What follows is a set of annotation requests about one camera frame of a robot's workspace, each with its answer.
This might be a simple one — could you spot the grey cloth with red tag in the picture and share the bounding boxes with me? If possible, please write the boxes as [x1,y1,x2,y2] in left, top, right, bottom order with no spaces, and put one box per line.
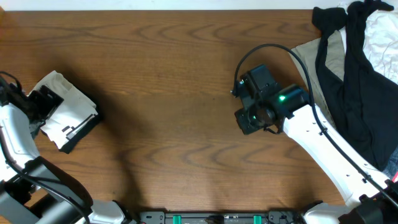
[383,148,398,182]

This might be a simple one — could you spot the white wrinkled garment in pile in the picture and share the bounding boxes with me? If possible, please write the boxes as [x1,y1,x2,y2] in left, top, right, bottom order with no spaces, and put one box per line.
[340,7,397,83]

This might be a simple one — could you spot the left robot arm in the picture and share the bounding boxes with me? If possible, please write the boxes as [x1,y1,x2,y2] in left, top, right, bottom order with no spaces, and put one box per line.
[1,72,132,223]

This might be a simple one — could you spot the black garment in pile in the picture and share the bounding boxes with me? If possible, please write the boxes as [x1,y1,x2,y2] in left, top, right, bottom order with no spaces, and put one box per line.
[312,1,397,171]

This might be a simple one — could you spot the folded black cloth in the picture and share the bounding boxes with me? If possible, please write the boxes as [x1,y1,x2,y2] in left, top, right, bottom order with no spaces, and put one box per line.
[60,95,104,154]

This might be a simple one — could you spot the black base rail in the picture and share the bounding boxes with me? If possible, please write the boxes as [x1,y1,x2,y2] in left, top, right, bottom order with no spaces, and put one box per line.
[138,210,306,224]

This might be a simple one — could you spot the white t-shirt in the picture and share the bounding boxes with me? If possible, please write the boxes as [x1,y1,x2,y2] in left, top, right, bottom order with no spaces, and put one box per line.
[34,71,98,150]

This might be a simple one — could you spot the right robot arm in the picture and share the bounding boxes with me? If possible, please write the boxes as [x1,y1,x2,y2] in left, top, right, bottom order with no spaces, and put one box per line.
[232,65,397,223]

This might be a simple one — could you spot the beige garment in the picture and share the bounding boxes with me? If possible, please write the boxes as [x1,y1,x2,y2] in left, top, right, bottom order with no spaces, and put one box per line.
[292,30,345,128]

